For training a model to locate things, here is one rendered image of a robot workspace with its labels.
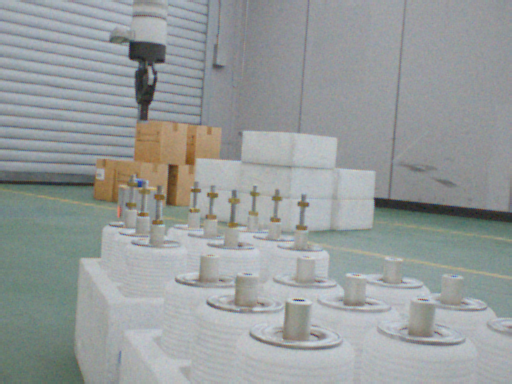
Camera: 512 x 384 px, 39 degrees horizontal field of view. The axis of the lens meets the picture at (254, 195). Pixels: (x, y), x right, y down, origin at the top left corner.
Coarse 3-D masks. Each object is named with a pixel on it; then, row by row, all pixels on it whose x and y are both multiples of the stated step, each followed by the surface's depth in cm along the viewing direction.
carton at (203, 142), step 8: (192, 128) 533; (200, 128) 532; (208, 128) 537; (216, 128) 543; (192, 136) 533; (200, 136) 532; (208, 136) 538; (216, 136) 543; (192, 144) 533; (200, 144) 533; (208, 144) 538; (216, 144) 544; (192, 152) 533; (200, 152) 534; (208, 152) 539; (216, 152) 545; (192, 160) 533
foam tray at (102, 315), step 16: (80, 272) 133; (96, 272) 121; (80, 288) 131; (96, 288) 111; (112, 288) 108; (80, 304) 130; (96, 304) 110; (112, 304) 99; (128, 304) 100; (144, 304) 100; (160, 304) 101; (80, 320) 129; (96, 320) 109; (112, 320) 99; (128, 320) 100; (144, 320) 101; (160, 320) 101; (80, 336) 127; (96, 336) 108; (112, 336) 99; (80, 352) 126; (96, 352) 107; (112, 352) 99; (80, 368) 125; (96, 368) 106; (112, 368) 100
